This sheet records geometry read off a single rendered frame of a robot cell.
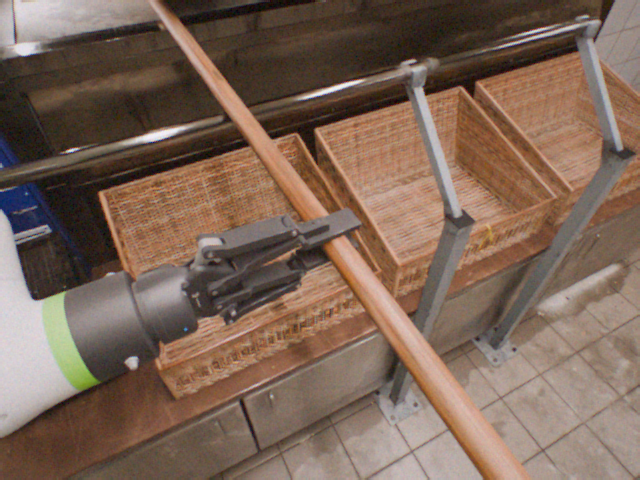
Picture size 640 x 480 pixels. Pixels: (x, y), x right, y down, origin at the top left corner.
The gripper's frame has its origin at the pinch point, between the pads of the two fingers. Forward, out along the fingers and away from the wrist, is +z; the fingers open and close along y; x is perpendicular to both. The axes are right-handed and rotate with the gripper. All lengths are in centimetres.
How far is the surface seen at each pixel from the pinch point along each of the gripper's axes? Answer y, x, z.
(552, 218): 58, -20, 92
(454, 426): -0.5, 22.9, -1.0
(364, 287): -1.2, 8.4, -0.5
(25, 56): 1, -70, -28
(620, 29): 31, -67, 167
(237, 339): 47, -20, -11
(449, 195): 20.3, -14.7, 36.0
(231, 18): 1, -69, 13
